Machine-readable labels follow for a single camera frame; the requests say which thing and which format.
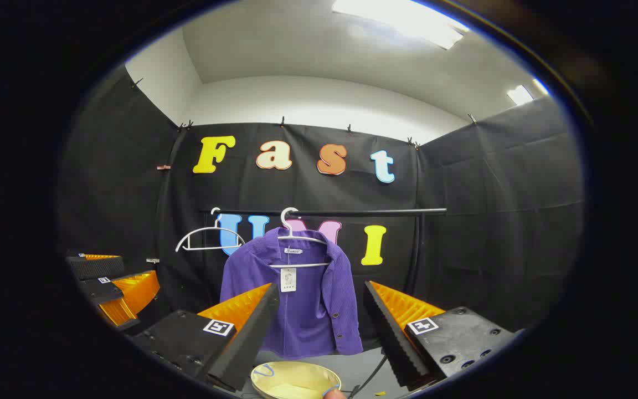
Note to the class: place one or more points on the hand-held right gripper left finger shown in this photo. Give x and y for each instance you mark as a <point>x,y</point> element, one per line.
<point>247,338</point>

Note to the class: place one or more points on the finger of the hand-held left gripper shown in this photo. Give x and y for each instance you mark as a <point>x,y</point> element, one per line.
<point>133,291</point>
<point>97,267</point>

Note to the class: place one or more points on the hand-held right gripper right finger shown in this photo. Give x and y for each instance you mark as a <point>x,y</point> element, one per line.
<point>388,332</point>

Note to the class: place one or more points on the cream fabric laundry hamper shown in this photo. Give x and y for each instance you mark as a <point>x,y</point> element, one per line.
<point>297,382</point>

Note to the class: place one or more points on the white plastic hanger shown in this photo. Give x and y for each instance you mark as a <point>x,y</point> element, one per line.
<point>288,227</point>
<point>202,233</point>

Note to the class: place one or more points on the black clothes rack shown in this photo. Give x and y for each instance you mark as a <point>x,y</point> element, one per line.
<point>385,211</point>

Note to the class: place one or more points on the black backdrop cloth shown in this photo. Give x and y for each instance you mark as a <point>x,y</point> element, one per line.
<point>297,188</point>

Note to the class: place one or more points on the small ceiling light panel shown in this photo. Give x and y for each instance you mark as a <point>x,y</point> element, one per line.
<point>521,94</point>

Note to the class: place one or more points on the large ceiling light panel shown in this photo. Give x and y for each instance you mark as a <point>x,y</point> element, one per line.
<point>407,19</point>

